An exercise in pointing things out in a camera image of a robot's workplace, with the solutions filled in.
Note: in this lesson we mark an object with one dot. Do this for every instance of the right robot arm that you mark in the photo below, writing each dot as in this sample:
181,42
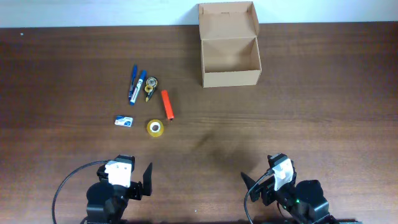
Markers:
304,201

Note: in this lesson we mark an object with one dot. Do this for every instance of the yellow black correction tape dispenser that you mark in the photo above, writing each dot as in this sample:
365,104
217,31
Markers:
150,88

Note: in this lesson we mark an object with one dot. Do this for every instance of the blue white marker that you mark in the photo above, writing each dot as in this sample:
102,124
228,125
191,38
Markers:
137,88

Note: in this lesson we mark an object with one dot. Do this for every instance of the orange red stapler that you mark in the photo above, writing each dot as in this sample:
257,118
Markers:
167,105

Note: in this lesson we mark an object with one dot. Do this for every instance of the blue white staples box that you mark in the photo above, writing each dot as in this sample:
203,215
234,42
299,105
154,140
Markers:
124,121

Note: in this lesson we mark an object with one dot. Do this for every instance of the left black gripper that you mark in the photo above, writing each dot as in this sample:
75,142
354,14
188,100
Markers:
137,189

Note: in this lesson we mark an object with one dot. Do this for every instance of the blue ballpoint pen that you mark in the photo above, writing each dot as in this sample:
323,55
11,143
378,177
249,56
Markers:
133,76

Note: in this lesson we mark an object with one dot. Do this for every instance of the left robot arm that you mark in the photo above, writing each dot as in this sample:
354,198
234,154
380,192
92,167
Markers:
108,198

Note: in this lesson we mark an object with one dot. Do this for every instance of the yellow adhesive tape roll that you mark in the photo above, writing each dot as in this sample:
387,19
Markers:
155,128

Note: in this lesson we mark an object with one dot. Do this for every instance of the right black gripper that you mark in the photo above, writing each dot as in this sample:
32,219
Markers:
262,191

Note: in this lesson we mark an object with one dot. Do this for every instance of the brown cardboard box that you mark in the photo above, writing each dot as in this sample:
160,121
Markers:
229,45

